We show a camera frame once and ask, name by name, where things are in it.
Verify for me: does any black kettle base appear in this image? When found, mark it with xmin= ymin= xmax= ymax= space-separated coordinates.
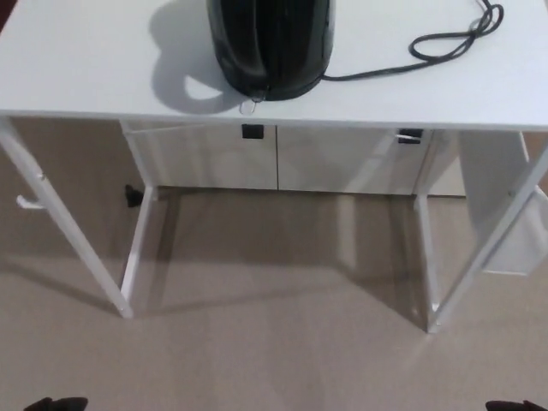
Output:
xmin=226 ymin=72 xmax=325 ymax=103

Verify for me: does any clear kettle switch lever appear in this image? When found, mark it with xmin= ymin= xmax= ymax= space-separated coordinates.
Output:
xmin=239 ymin=97 xmax=265 ymax=116

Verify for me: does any white table leg hook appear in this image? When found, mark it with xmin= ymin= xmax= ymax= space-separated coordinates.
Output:
xmin=15 ymin=194 xmax=44 ymax=211

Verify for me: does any white cabinet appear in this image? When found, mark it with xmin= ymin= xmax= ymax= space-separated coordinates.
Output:
xmin=123 ymin=122 xmax=468 ymax=200

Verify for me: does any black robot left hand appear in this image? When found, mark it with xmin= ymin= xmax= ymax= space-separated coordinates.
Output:
xmin=23 ymin=396 xmax=89 ymax=411

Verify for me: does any black electric kettle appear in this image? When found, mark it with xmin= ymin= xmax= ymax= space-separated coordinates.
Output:
xmin=205 ymin=0 xmax=336 ymax=103

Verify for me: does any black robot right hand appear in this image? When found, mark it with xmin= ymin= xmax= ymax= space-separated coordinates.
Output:
xmin=485 ymin=400 xmax=543 ymax=411

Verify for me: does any black power cord with plug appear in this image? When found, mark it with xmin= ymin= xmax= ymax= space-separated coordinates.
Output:
xmin=320 ymin=0 xmax=505 ymax=82

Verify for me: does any small black floor object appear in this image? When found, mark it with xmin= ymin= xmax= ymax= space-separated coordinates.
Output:
xmin=123 ymin=183 xmax=142 ymax=209

